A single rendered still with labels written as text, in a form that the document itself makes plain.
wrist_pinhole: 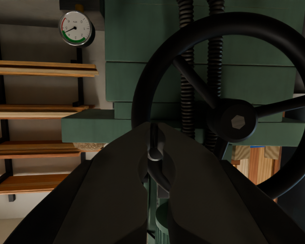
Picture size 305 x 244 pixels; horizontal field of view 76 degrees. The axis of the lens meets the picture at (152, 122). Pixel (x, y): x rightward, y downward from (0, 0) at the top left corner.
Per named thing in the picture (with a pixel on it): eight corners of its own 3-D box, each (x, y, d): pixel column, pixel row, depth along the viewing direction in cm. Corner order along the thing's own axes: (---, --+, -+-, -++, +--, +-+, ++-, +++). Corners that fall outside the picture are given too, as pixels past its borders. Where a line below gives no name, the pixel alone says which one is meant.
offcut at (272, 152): (279, 141, 53) (277, 156, 53) (265, 140, 54) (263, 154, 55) (280, 144, 50) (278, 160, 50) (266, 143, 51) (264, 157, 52)
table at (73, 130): (355, 131, 38) (349, 161, 39) (263, 112, 68) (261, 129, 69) (35, 125, 36) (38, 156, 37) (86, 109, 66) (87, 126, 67)
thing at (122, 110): (284, 105, 46) (282, 122, 47) (242, 100, 67) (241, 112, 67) (114, 101, 45) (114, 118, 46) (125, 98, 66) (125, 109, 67)
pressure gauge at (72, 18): (91, -1, 36) (92, 46, 37) (96, 7, 39) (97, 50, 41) (56, -3, 35) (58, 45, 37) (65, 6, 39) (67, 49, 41)
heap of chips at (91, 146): (103, 142, 48) (103, 157, 48) (113, 130, 61) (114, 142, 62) (66, 142, 47) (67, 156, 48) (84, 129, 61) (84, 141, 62)
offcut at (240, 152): (236, 145, 48) (234, 160, 48) (250, 144, 49) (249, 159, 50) (223, 141, 52) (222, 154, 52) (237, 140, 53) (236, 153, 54)
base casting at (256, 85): (299, 66, 45) (294, 106, 46) (215, 79, 101) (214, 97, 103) (102, 61, 44) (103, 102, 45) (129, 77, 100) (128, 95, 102)
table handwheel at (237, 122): (336, -23, 23) (353, 193, 28) (250, 28, 43) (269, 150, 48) (102, 38, 24) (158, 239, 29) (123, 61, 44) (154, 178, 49)
